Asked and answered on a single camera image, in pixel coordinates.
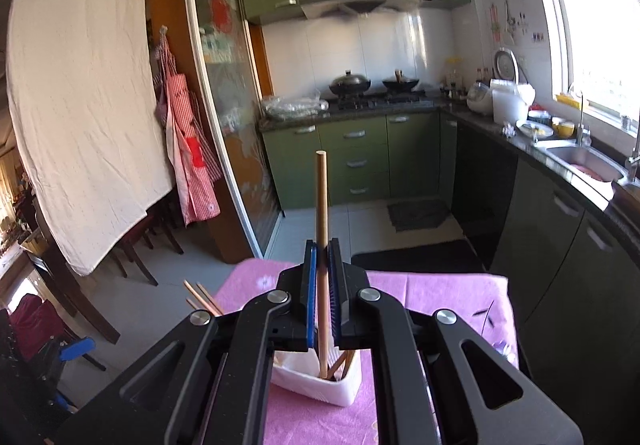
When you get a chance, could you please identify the dark wooden chair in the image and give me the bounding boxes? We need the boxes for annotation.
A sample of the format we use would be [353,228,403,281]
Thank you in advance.
[111,209,184,287]

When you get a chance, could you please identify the dark lower kitchen cabinets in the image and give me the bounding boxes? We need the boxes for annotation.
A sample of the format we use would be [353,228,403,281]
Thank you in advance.
[451,116,640,406]

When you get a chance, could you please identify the purple floral tablecloth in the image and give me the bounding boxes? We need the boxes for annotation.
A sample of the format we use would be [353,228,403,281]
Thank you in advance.
[215,259,521,445]

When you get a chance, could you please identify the condiment bottles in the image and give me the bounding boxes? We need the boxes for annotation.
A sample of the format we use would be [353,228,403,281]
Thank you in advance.
[439,56,469,99]

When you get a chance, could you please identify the black wok with lid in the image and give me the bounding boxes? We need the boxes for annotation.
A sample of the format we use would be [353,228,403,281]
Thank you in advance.
[328,70,372,96]

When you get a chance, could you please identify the small chrome faucet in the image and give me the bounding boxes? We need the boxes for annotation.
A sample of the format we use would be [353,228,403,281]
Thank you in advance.
[567,82,594,147]

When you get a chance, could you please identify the wooden cutting board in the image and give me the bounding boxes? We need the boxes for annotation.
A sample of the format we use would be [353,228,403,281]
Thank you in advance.
[611,176,640,227]

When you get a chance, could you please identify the red checkered apron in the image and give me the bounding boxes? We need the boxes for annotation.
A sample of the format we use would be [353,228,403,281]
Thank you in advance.
[153,25,224,227]

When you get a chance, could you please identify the frosted glass sliding door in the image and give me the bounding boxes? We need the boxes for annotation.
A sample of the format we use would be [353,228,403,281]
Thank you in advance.
[180,0,284,262]

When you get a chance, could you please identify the black gas stove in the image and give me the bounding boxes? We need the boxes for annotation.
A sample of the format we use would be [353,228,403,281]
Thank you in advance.
[327,92,434,111]

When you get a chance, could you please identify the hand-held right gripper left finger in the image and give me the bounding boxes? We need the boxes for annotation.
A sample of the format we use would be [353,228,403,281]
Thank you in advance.
[60,239,319,445]

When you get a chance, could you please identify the white rice cooker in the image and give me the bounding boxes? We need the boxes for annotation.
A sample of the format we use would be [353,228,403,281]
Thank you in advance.
[466,47,522,116]

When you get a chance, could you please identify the clear plastic bag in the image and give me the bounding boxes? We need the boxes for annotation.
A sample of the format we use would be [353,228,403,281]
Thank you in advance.
[259,92,329,121]

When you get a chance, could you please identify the black floor mat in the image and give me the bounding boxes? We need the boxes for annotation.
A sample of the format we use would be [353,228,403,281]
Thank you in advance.
[351,239,489,274]

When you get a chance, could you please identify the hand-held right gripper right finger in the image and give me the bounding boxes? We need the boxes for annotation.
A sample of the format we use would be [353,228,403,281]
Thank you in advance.
[327,237,583,445]

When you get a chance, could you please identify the grey floor mat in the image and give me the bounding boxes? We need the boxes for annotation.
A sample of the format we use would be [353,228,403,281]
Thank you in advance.
[387,198,452,232]

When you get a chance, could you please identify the white plastic utensil holder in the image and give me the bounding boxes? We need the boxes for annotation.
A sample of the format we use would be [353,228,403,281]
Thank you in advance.
[270,347,362,409]

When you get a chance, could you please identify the red cloth bag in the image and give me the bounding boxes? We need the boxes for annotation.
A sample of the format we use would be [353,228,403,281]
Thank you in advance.
[9,294,67,357]

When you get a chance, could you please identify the white dish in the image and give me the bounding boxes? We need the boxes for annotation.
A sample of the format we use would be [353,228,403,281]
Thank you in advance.
[516,120,555,139]

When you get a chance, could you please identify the black wok with wooden handle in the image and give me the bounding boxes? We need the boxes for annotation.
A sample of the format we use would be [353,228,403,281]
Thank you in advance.
[382,68,421,93]

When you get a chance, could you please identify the white hanging sheet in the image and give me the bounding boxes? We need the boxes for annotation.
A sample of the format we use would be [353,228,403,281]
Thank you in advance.
[6,0,177,277]

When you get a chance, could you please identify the wall hooks with utensils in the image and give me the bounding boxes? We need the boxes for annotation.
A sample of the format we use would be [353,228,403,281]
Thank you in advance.
[489,0,547,46]

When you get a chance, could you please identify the tall chrome faucet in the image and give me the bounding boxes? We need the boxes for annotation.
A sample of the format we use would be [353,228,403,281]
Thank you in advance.
[624,90,640,182]

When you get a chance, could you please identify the yellow bowl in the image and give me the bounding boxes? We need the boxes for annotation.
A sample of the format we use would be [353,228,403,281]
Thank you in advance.
[552,117,581,139]

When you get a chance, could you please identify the kitchen window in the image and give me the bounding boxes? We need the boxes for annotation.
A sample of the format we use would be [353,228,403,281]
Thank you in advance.
[520,0,640,137]

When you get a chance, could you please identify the green lower kitchen cabinets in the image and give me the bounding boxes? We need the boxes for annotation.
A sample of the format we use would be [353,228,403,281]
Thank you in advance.
[259,110,459,212]

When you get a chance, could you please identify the steel kitchen sink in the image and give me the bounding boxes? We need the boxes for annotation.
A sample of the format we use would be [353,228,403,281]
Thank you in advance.
[532,140,627,184]

